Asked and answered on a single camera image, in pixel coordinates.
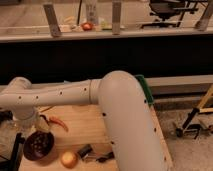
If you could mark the black office chair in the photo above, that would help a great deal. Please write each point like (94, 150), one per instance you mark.
(171, 12)

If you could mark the black chair at left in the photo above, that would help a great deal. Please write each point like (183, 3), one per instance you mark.
(13, 163)

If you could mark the black metal clip tool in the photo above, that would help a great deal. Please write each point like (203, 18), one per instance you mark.
(86, 154)

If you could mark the red fruit on shelf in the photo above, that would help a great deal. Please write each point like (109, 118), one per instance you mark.
(87, 26)

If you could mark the purple bowl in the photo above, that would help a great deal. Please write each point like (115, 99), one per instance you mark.
(30, 154)

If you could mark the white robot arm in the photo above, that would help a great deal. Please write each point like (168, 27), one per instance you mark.
(122, 101)

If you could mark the red chili pepper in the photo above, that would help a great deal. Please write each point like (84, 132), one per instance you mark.
(59, 122)

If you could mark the green board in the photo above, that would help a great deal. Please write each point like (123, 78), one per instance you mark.
(146, 89)

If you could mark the yellow apple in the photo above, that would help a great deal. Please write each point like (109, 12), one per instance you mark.
(69, 159)

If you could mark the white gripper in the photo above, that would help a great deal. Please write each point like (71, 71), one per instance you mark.
(24, 125)

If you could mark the dark red grape bunch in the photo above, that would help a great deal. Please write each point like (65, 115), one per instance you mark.
(39, 143)

